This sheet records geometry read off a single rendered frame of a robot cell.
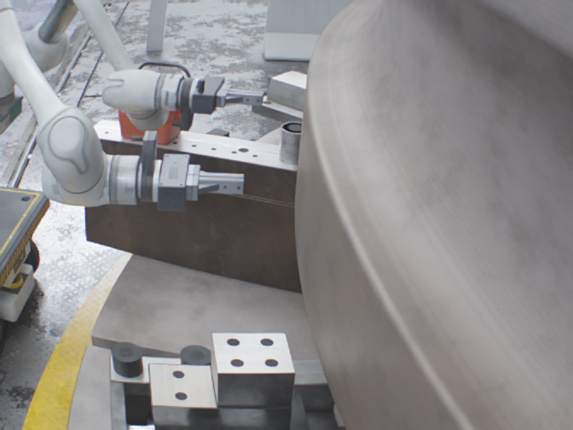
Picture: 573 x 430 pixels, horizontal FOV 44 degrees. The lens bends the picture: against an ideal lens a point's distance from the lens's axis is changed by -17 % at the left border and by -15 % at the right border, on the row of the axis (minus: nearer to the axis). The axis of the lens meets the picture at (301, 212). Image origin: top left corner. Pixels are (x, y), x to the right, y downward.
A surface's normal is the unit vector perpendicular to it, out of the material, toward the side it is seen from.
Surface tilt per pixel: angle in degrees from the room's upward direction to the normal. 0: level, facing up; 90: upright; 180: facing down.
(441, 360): 4
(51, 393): 0
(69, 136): 53
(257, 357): 0
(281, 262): 90
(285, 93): 71
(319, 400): 90
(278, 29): 90
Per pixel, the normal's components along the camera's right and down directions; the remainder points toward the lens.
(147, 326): 0.09, -0.87
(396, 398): -0.96, 0.07
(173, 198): 0.06, 0.49
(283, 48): 0.13, -0.40
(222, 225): -0.23, 0.45
